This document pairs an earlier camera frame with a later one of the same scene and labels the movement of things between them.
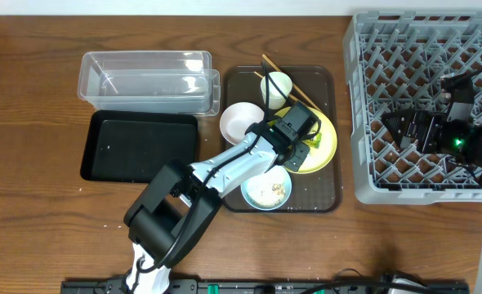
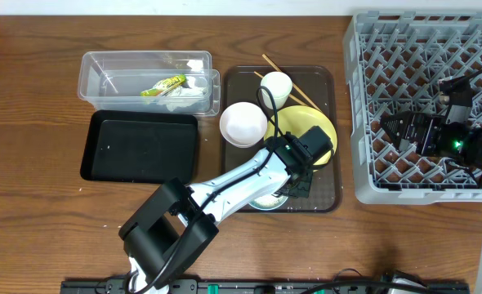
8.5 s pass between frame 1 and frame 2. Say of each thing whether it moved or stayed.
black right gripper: stayed
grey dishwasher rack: stayed
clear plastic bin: stayed
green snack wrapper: moved
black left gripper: moved
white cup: stayed
